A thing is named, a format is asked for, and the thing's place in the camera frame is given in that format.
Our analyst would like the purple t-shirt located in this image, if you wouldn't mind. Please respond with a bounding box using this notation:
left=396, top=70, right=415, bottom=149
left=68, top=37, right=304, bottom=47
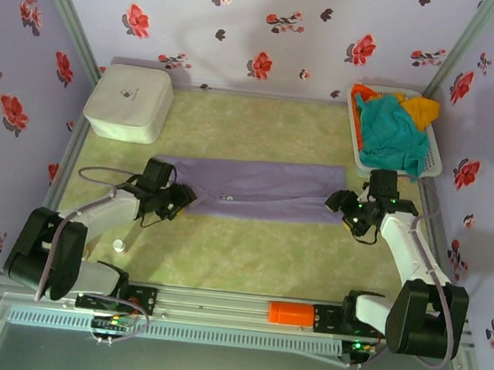
left=148, top=144, right=351, bottom=232

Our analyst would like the orange t-shirt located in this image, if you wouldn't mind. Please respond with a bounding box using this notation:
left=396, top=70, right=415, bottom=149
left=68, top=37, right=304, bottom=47
left=344, top=83, right=380, bottom=151

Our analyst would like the aluminium table side rail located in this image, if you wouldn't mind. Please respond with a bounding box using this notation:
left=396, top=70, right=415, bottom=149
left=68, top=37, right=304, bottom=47
left=25, top=72, right=104, bottom=274
left=405, top=177, right=469, bottom=308

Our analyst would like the orange cylinder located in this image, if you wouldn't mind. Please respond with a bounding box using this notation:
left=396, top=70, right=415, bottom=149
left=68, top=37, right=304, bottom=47
left=266, top=300, right=317, bottom=329

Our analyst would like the yellow t-shirt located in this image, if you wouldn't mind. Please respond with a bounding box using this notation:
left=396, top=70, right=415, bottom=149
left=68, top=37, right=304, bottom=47
left=391, top=92, right=443, bottom=136

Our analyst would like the aluminium frame post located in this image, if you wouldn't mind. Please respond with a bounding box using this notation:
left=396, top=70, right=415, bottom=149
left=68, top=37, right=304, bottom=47
left=13, top=0, right=111, bottom=84
left=420, top=0, right=494, bottom=111

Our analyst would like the teal t-shirt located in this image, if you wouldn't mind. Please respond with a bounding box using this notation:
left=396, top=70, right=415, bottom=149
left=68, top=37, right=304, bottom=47
left=346, top=91, right=435, bottom=184

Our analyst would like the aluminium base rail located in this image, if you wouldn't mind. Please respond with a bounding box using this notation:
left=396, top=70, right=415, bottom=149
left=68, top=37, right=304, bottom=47
left=76, top=275, right=389, bottom=344

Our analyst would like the white storage box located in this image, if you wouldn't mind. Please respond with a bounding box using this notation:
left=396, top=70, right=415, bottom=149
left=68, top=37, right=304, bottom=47
left=80, top=59, right=177, bottom=146

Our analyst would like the white slotted cable duct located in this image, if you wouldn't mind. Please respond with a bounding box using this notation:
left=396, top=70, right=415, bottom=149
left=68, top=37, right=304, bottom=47
left=7, top=303, right=344, bottom=362

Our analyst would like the green marbled table mat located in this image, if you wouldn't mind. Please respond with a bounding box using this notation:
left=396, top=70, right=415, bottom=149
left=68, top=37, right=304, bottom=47
left=43, top=75, right=460, bottom=318

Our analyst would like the white plastic mesh basket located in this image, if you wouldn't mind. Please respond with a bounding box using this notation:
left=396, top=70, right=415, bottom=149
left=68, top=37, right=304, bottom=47
left=339, top=81, right=452, bottom=186

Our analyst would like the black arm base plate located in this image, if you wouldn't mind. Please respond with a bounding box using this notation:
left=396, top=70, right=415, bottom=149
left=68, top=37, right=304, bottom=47
left=310, top=303, right=346, bottom=335
left=124, top=284, right=161, bottom=319

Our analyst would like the small circuit board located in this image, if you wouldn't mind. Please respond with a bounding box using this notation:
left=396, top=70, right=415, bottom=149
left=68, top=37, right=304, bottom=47
left=341, top=336, right=384, bottom=369
left=90, top=312, right=133, bottom=336

